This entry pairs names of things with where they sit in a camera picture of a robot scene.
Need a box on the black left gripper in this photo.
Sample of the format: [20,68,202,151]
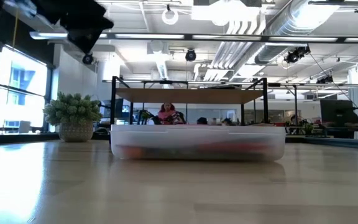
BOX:
[31,0,115,54]

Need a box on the translucent plastic storage box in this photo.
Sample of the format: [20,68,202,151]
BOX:
[109,124,287,162]

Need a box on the green artificial plant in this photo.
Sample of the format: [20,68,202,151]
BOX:
[43,91,103,127]

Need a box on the background computer monitor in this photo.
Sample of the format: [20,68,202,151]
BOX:
[99,98,132,126]

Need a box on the large office window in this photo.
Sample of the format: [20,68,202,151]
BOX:
[0,45,53,133]

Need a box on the white textured plant pot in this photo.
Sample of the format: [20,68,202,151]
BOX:
[58,122,94,143]

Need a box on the white ceiling vent unit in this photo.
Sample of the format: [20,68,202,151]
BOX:
[191,0,263,27]

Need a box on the black monitor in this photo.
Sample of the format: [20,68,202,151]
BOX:
[319,99,358,127]

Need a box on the yellow cable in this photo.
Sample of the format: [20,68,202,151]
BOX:
[12,8,21,48]

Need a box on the white ceiling ring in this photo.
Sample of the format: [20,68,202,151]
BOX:
[161,7,180,26]

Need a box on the black overhead frame beam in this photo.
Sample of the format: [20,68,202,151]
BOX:
[29,30,358,44]

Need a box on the black metal frame stand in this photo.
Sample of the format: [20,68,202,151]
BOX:
[267,82,298,126]

